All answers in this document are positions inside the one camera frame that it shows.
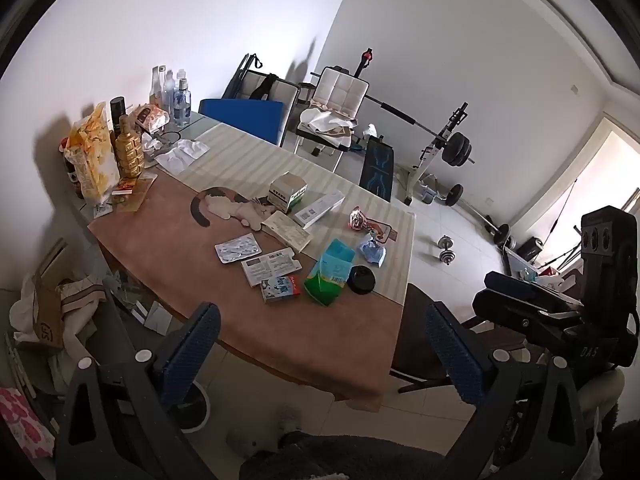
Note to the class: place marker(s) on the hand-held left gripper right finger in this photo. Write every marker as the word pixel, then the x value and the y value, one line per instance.
pixel 455 355

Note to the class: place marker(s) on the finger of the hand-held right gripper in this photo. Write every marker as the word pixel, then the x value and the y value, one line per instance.
pixel 520 317
pixel 525 290

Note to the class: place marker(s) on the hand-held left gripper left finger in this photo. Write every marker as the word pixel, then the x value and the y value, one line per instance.
pixel 192 345

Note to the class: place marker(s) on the blue plastic wrapper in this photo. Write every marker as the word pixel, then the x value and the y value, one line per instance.
pixel 372 251

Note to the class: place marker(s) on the long white box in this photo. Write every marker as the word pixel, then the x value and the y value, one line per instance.
pixel 320 208

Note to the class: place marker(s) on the person's right forearm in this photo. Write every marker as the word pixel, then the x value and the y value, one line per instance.
pixel 600 395

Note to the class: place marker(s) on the white round bin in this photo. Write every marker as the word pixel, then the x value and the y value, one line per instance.
pixel 194 405

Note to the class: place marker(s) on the barbell with black plates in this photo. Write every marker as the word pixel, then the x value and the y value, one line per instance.
pixel 497 232
pixel 457 149

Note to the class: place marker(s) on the small metal dumbbell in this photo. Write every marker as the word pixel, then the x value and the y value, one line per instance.
pixel 445 243
pixel 447 258

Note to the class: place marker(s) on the small blue milk carton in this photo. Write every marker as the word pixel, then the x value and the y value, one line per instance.
pixel 280 288

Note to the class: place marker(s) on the silver blister pack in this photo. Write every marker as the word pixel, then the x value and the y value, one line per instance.
pixel 237 250

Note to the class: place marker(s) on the white flat medicine box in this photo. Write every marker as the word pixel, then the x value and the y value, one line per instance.
pixel 270 266

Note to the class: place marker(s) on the black round lid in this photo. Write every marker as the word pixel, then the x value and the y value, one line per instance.
pixel 361 280

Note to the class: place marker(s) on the orange flat packet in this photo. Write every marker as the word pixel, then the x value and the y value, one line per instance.
pixel 382 230

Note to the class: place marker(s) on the brown cardboard box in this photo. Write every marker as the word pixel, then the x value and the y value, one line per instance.
pixel 50 320

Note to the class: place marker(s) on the person's dark fleece clothing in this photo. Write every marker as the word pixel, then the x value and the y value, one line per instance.
pixel 350 460

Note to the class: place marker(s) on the green blue carton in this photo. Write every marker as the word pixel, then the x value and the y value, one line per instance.
pixel 327 275

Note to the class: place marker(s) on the beige cardboard sheet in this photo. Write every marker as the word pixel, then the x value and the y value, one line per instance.
pixel 142 195

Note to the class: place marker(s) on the white barbell rack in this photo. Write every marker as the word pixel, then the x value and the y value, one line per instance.
pixel 430 160

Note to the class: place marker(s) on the red snack wrapper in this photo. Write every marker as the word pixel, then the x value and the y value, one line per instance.
pixel 357 219

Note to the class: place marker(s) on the small orange box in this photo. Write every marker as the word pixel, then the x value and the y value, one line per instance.
pixel 124 186

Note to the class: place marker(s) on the green white box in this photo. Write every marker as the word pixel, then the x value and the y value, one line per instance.
pixel 287 192

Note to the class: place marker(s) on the pink floral bag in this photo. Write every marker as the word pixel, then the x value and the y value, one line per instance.
pixel 20 420

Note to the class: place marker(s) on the white paper napkin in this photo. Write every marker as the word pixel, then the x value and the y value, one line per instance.
pixel 181 156

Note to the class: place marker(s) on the black weight bench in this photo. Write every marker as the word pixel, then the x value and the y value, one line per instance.
pixel 377 165

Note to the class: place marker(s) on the golden patterned bottle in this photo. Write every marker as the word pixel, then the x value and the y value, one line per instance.
pixel 129 152

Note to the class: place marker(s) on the crumpled white tissue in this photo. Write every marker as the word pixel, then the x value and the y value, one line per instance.
pixel 151 145

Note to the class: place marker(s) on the yellow snack bag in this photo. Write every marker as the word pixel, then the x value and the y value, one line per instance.
pixel 92 155

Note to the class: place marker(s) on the blue chair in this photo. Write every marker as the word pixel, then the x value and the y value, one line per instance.
pixel 245 115

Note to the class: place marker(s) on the black spray can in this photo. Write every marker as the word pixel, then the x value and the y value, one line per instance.
pixel 117 110

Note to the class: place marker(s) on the clear plastic bottle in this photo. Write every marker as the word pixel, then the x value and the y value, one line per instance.
pixel 169 91

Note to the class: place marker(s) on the beige cloth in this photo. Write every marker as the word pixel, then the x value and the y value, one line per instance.
pixel 327 122

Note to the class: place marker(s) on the clear glass bottle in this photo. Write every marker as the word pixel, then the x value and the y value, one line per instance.
pixel 157 85

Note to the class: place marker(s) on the white padded chair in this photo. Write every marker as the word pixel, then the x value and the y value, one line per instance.
pixel 340 90

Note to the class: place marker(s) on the black folding frame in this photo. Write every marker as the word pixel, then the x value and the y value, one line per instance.
pixel 240 75

